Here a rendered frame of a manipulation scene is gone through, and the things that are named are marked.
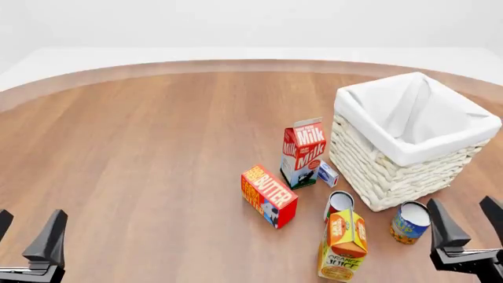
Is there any orange juice carton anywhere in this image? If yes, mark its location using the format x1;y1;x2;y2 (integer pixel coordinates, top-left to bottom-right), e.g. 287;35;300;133
317;208;369;283

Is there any blue and orange soup tin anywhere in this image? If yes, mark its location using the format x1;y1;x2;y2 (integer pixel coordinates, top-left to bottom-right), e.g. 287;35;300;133
389;200;432;245

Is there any red tin with white lid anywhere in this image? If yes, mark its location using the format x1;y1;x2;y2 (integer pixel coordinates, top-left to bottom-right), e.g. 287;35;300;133
323;190;355;222

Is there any red and white milk carton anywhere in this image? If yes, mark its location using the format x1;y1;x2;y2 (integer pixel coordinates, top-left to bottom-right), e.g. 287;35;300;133
279;116;328;190

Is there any red and orange butter box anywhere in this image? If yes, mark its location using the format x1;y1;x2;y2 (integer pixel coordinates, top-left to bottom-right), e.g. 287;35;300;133
240;164;299;230

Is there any small blue and white box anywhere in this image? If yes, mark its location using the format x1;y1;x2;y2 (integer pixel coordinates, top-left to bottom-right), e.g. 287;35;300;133
317;160;340;189

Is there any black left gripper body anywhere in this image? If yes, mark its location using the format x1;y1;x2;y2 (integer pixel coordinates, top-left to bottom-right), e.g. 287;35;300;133
0;263;66;283

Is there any white woven basket with liner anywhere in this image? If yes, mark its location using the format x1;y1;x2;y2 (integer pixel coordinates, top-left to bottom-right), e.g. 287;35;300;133
329;71;503;212

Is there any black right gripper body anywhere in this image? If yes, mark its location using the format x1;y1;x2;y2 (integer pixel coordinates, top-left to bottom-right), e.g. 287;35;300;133
430;245;503;283

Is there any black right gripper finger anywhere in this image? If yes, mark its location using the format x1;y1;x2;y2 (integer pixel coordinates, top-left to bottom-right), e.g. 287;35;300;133
426;197;472;252
479;195;503;237

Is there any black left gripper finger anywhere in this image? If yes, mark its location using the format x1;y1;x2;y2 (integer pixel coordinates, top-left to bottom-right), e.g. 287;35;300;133
0;208;15;243
21;208;68;270

